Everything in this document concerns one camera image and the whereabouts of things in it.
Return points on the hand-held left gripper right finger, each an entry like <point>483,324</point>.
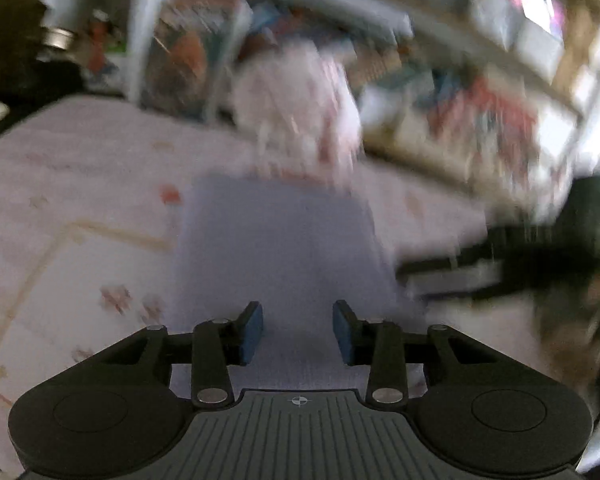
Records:
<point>345,335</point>

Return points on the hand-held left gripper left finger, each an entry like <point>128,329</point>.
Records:
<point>250,335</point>

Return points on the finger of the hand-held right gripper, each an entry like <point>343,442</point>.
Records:
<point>450,270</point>

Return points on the lavender and beige sweater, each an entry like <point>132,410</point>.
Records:
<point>280,250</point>

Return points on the white pink plush bunny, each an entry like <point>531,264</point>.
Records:
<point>295,110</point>

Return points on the large dark illustrated book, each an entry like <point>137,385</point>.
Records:
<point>190,60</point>

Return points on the white shelf rack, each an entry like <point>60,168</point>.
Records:
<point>147,25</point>

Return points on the black board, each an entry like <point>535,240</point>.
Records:
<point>35,82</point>

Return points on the round metal tin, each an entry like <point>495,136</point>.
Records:
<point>57,37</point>

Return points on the olive green bag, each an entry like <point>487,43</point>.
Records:
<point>5,45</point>

